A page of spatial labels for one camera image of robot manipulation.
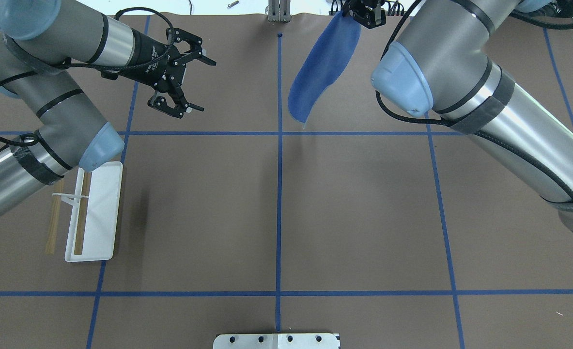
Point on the white towel rack wooden bars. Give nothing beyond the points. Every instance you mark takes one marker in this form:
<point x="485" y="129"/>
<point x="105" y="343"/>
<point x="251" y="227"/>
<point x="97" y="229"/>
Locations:
<point x="94" y="214"/>

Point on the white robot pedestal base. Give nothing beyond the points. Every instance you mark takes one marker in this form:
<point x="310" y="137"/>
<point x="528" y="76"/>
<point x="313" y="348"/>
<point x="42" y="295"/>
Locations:
<point x="278" y="341"/>

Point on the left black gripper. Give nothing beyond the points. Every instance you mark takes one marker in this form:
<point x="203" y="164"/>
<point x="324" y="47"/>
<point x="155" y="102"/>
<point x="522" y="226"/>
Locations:
<point x="151" y="58"/>

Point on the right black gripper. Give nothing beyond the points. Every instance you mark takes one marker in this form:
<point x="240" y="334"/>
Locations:
<point x="369" y="15"/>

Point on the aluminium frame post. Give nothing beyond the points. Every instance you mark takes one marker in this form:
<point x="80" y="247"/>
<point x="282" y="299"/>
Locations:
<point x="279" y="11"/>

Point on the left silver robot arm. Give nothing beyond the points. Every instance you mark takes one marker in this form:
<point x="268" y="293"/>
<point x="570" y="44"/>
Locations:
<point x="40" y="40"/>

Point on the blue microfiber towel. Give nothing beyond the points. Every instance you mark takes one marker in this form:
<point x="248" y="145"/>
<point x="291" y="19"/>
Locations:
<point x="327" y="60"/>

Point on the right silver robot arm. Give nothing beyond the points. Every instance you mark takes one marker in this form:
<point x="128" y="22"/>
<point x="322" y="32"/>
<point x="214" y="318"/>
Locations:
<point x="436" y="71"/>

